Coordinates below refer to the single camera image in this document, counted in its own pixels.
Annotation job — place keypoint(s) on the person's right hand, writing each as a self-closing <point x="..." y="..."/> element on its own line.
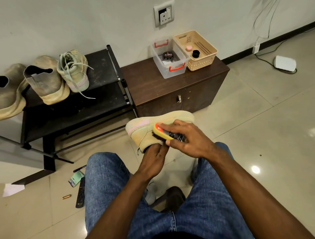
<point x="194" y="140"/>

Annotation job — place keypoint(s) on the person's left hand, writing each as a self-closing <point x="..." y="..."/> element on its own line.
<point x="153" y="162"/>

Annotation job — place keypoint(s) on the black orange shoe brush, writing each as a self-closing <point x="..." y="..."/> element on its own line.
<point x="162" y="132"/>

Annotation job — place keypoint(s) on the pale green lace-up shoe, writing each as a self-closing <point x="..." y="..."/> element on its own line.
<point x="142" y="130"/>
<point x="74" y="71"/>

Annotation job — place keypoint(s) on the clear plastic storage box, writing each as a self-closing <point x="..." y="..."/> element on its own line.
<point x="172" y="71"/>

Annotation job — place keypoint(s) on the small black round cap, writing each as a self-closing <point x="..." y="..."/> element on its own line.
<point x="195" y="53"/>

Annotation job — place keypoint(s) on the beige plastic basket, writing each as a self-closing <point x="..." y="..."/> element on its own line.
<point x="206" y="49"/>

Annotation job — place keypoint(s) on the pink round lid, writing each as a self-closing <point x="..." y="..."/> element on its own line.
<point x="188" y="48"/>

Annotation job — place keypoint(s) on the worn tan slip-on shoe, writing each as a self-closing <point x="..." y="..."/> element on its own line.
<point x="10" y="96"/>
<point x="49" y="83"/>

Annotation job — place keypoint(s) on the person's right forearm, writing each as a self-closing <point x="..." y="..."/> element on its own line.
<point x="256" y="202"/>

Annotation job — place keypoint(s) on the person's left forearm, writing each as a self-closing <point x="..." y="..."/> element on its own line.
<point x="120" y="211"/>

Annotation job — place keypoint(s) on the person's left leg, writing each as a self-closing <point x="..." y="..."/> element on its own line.
<point x="108" y="182"/>

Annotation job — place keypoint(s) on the person's leg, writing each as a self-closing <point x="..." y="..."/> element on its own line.
<point x="211" y="207"/>
<point x="108" y="182"/>

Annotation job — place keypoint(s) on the person's right leg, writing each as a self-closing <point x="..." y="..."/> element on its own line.
<point x="211" y="207"/>

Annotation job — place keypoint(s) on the dark brown wooden cabinet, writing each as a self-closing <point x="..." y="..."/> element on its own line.
<point x="147" y="81"/>

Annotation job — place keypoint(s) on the green paper packet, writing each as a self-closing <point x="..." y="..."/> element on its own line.
<point x="76" y="179"/>

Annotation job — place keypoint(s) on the black remote control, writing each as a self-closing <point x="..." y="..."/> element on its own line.
<point x="80" y="192"/>

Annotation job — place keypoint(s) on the black metal shoe rack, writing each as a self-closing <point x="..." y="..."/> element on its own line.
<point x="88" y="103"/>

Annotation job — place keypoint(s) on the black round polish tin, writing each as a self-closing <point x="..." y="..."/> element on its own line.
<point x="168" y="55"/>

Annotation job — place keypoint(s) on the small brass cylinder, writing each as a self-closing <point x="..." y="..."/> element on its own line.
<point x="66" y="196"/>

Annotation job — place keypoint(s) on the white router box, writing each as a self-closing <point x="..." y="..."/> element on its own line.
<point x="285" y="64"/>

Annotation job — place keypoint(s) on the white paper sheet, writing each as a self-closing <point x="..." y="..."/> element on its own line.
<point x="12" y="190"/>

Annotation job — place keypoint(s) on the white wall plug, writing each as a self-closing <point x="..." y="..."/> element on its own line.
<point x="256" y="49"/>

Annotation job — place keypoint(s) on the white wall socket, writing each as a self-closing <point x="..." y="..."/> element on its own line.
<point x="164" y="14"/>

